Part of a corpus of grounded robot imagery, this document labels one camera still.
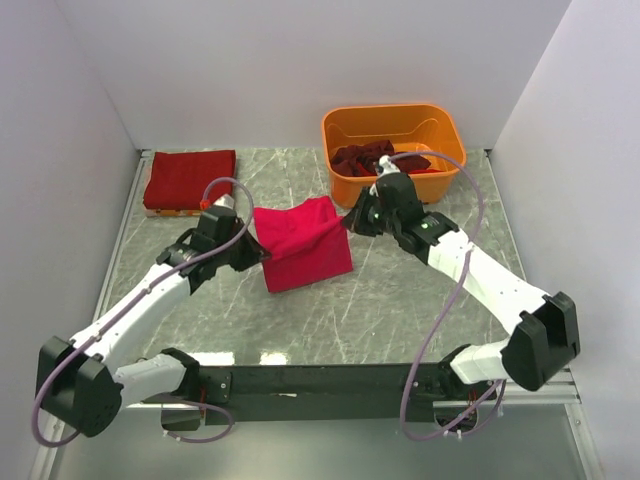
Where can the pink t shirt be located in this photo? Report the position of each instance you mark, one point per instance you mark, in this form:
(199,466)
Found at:
(307,243)

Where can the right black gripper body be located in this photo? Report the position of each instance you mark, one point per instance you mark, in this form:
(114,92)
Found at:
(383,222)

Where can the aluminium frame rail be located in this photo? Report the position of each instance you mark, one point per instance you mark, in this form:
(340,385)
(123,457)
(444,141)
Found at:
(51,427)

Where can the black base beam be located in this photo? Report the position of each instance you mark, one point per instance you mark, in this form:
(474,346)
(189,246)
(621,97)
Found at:
(293,392)

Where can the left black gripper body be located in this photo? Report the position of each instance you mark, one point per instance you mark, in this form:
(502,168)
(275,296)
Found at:
(234,256)

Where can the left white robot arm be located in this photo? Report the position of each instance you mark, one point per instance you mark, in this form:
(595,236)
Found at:
(83,382)

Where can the folded red t shirt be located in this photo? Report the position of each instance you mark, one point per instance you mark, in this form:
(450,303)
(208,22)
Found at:
(178,181)

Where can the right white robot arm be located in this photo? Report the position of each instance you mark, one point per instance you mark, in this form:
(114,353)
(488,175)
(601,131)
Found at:
(542,329)

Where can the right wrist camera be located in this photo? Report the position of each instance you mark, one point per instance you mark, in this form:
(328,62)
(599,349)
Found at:
(386,166)

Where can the dark maroon t shirt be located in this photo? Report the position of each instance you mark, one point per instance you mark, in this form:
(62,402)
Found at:
(360,160)

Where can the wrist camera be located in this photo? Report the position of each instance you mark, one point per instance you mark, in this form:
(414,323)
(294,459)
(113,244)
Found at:
(226,201)
(386,166)

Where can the orange plastic tub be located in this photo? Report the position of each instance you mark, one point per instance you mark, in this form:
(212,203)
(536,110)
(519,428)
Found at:
(410,128)

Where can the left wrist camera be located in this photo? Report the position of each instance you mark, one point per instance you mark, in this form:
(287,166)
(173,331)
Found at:
(226,201)

